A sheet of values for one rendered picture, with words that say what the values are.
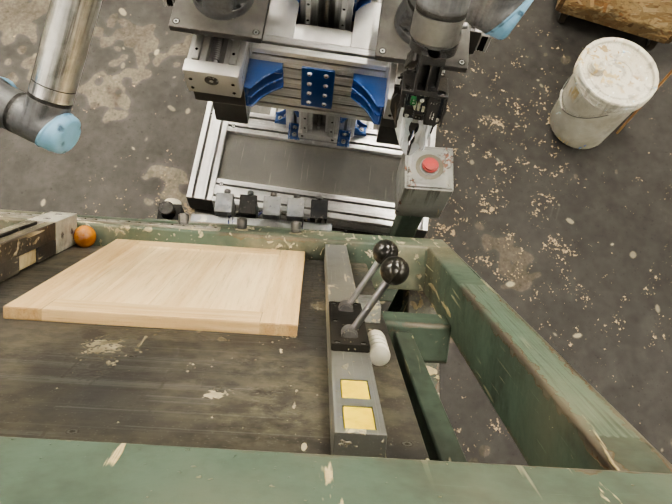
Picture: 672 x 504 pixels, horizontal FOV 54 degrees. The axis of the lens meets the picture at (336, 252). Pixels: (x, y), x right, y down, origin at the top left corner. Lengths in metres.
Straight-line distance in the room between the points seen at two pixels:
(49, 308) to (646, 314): 2.20
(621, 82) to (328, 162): 1.11
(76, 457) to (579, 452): 0.46
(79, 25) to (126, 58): 1.75
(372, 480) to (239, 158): 2.05
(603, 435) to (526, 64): 2.49
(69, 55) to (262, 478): 0.93
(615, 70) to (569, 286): 0.81
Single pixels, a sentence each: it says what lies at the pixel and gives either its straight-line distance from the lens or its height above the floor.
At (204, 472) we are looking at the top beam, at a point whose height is 1.90.
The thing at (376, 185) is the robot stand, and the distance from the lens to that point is 2.39.
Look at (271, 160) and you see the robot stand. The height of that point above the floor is 0.21.
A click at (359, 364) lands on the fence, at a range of 0.81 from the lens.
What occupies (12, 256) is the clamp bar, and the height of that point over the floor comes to 1.18.
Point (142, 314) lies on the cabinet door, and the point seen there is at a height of 1.37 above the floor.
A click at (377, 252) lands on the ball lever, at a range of 0.96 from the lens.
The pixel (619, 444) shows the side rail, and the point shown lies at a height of 1.73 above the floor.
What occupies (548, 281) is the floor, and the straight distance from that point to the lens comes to 2.64.
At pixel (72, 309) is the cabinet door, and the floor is 1.37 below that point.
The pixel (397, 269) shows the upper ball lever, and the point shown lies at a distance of 0.84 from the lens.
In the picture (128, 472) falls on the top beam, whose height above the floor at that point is 1.91.
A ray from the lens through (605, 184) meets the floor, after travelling 2.90.
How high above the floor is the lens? 2.35
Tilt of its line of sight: 70 degrees down
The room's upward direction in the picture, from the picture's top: 10 degrees clockwise
